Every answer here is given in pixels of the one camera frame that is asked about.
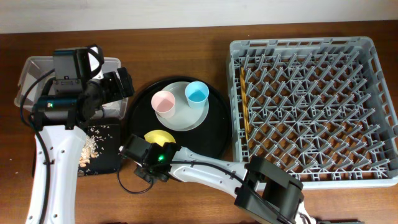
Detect yellow bowl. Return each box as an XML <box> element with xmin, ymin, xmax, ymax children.
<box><xmin>144</xmin><ymin>129</ymin><xmax>176</xmax><ymax>146</ymax></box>

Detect food scraps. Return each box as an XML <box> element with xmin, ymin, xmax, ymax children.
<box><xmin>79</xmin><ymin>125</ymin><xmax>113</xmax><ymax>168</ymax></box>

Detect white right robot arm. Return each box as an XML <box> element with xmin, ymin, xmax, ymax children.
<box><xmin>119</xmin><ymin>134</ymin><xmax>316</xmax><ymax>223</ymax></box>

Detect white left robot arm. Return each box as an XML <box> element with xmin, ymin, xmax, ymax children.
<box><xmin>26</xmin><ymin>67</ymin><xmax>134</xmax><ymax>223</ymax></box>

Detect grey dishwasher rack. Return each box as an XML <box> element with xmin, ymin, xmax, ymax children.
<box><xmin>226</xmin><ymin>37</ymin><xmax>397</xmax><ymax>190</ymax></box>

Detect black rectangular tray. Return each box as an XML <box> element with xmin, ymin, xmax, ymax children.
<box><xmin>40</xmin><ymin>118</ymin><xmax>121</xmax><ymax>177</ymax></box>

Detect clear plastic bin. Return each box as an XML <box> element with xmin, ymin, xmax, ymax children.
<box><xmin>14</xmin><ymin>56</ymin><xmax>128</xmax><ymax>119</ymax></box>

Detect grey round plate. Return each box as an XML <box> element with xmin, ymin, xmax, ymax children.
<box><xmin>155</xmin><ymin>82</ymin><xmax>209</xmax><ymax>131</ymax></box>

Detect pink plastic cup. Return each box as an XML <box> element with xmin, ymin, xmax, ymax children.
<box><xmin>151</xmin><ymin>90</ymin><xmax>176</xmax><ymax>119</ymax></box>

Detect round black tray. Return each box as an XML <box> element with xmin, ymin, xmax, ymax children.
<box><xmin>122</xmin><ymin>77</ymin><xmax>232</xmax><ymax>159</ymax></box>

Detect blue plastic cup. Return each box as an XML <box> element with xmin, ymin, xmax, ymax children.
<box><xmin>185</xmin><ymin>81</ymin><xmax>210</xmax><ymax>109</ymax></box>

